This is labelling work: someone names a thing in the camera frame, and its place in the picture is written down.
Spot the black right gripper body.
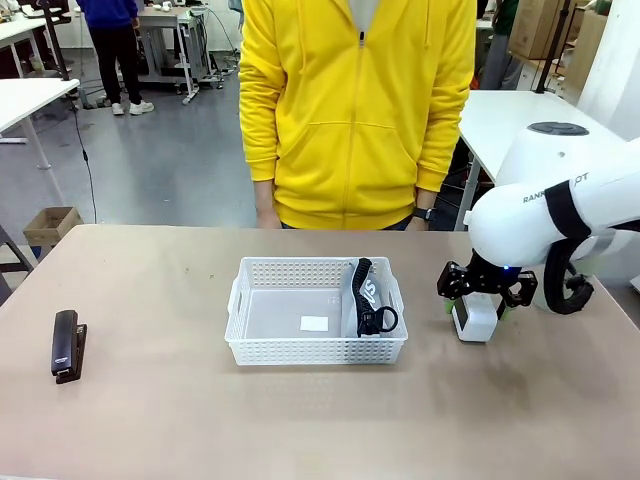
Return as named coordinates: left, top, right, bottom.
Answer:
left=462, top=253, right=522, bottom=297

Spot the white rectangular box device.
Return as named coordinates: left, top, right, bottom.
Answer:
left=451, top=293, right=500, bottom=344

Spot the black stapler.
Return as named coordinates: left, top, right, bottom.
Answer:
left=51, top=309, right=89, bottom=385

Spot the white perforated plastic basket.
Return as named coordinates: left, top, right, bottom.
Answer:
left=224, top=256, right=409, bottom=367

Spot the person's right hand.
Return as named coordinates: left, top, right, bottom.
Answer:
left=254, top=180, right=282, bottom=230

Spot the black office chair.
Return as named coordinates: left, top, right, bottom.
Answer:
left=438, top=144, right=497, bottom=232

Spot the large white table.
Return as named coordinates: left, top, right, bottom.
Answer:
left=457, top=89, right=626, bottom=231

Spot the person in yellow hoodie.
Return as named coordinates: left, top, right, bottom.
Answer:
left=238, top=0, right=477, bottom=230

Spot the bystander in green top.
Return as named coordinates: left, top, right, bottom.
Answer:
left=480, top=0, right=522, bottom=92

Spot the black lamp pole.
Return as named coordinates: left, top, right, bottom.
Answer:
left=533, top=0, right=572, bottom=96

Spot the tall tan cardboard box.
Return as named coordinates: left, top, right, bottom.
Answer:
left=566, top=8, right=610, bottom=92

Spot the large brown cardboard box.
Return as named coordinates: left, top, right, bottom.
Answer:
left=508, top=0, right=592, bottom=61

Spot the grey workshop desk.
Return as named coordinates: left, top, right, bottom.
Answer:
left=135, top=0, right=212, bottom=105

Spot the small open cardboard box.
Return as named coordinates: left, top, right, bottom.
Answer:
left=22, top=206, right=84, bottom=247

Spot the bystander in blue top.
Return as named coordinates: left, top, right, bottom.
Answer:
left=76, top=0, right=156, bottom=117

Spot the dark folding stand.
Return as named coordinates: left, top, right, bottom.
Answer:
left=0, top=224, right=36, bottom=307

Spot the white table with leg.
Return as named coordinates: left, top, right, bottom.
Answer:
left=0, top=77, right=82, bottom=171

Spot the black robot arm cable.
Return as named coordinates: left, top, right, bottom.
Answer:
left=543, top=238, right=597, bottom=317

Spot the black cable bundle with tag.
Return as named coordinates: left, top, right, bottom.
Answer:
left=342, top=257, right=400, bottom=340

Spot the black velcro strap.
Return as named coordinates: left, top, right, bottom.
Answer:
left=544, top=181, right=592, bottom=242

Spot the thin black hanging cable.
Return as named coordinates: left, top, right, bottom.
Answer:
left=73, top=105, right=99, bottom=224

